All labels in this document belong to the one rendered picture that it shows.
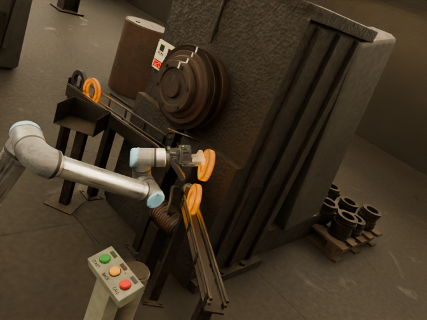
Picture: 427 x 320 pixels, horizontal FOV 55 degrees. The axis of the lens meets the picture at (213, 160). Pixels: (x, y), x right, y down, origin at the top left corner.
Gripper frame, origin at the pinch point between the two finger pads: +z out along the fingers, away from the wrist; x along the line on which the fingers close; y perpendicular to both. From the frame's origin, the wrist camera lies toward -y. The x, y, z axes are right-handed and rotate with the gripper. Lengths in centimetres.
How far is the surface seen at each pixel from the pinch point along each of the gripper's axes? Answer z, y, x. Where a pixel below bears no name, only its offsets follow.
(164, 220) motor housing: -19.1, -39.4, 8.3
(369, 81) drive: 113, 25, 66
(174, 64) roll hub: -15, 36, 44
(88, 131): -64, -14, 69
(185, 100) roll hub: -8.9, 20.8, 30.1
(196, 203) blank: -5.0, -19.1, -7.5
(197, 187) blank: -4.0, -13.7, -1.4
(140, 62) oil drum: -35, -33, 328
